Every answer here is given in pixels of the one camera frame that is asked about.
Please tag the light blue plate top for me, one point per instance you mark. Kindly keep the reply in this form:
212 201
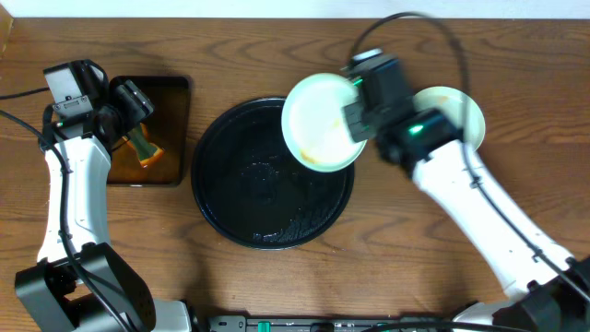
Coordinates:
450 102

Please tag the light blue plate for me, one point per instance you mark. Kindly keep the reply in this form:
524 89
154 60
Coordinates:
314 126
450 102

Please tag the black rectangular water tray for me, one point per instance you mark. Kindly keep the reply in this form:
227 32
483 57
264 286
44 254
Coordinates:
166 128

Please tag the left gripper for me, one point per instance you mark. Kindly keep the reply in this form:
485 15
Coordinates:
134 107

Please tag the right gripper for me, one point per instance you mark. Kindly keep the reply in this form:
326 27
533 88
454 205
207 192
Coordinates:
353 114

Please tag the orange green scrub sponge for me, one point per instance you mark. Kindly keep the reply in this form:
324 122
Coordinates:
147 152

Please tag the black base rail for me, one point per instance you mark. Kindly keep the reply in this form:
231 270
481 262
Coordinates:
243 323

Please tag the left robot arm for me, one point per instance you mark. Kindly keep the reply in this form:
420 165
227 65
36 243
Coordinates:
79 282

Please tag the round black serving tray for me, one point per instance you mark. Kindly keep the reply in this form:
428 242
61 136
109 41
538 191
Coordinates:
250 188

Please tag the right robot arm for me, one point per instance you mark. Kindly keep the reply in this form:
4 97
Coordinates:
547 289

